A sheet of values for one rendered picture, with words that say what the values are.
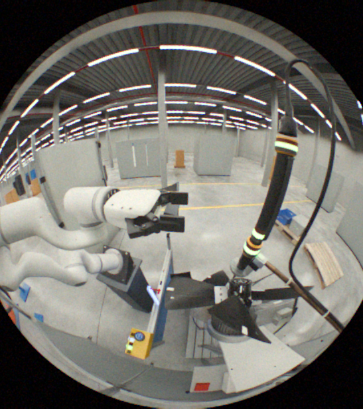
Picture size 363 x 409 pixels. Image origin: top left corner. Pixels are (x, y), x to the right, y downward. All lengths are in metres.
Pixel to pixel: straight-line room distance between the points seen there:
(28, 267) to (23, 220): 0.27
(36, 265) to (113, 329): 1.54
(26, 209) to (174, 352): 1.76
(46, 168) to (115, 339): 2.19
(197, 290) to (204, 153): 6.18
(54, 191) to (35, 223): 1.49
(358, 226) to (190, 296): 5.63
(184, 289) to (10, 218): 0.67
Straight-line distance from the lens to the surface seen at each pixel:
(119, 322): 1.95
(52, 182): 1.79
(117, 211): 0.22
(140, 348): 0.73
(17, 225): 0.34
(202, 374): 0.98
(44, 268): 0.60
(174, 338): 1.78
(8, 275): 0.54
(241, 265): 0.38
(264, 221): 0.28
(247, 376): 0.55
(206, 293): 0.63
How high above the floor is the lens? 1.78
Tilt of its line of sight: 30 degrees down
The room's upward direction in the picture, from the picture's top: straight up
